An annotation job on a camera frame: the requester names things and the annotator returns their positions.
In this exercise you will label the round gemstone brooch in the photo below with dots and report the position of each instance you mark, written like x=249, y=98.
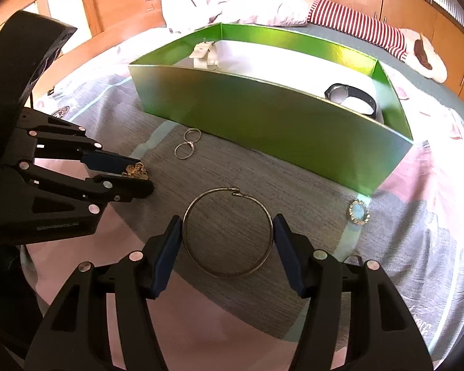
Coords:
x=357, y=211

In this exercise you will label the black wrist watch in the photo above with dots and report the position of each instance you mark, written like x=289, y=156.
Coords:
x=365, y=98

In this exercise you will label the thin metal bangle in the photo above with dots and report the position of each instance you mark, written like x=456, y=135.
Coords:
x=216, y=190

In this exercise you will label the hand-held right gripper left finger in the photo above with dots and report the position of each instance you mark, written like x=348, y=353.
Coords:
x=166, y=259

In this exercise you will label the pink grey plaid sheet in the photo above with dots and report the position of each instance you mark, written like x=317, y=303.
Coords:
x=294, y=185

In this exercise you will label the plush toy with striped shirt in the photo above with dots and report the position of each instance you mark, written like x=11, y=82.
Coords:
x=352, y=21

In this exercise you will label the pink duvet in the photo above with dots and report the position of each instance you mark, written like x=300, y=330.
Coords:
x=247, y=0

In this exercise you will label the wooden wall cabinets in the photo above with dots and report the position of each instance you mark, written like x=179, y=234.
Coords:
x=410, y=7

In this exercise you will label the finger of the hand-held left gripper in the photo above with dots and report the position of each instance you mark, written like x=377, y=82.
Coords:
x=108, y=160
x=127, y=191

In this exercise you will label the green cardboard box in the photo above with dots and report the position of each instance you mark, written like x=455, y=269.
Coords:
x=255, y=116

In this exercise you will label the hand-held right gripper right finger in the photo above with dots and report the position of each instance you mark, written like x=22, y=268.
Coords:
x=290, y=259

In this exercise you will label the white gold wrist watch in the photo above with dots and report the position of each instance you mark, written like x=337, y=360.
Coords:
x=203, y=52

